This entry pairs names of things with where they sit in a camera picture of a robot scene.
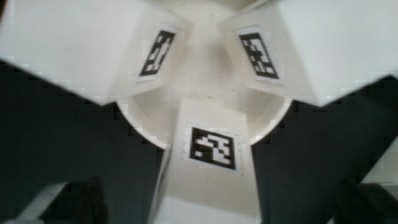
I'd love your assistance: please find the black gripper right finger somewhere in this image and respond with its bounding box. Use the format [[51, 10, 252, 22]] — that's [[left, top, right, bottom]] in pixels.
[[332, 181, 398, 224]]

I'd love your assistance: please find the white right fence rail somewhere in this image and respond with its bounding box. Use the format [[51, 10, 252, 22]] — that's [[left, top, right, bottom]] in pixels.
[[362, 138, 398, 184]]

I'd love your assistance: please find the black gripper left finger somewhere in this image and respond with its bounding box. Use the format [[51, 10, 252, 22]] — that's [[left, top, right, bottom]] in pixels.
[[14, 175, 110, 224]]

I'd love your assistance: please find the white stool leg with tag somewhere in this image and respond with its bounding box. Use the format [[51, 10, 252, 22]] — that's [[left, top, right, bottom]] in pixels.
[[0, 0, 192, 105]]

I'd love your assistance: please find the white round stool seat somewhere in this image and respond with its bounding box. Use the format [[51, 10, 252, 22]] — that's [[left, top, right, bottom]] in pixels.
[[117, 0, 291, 149]]

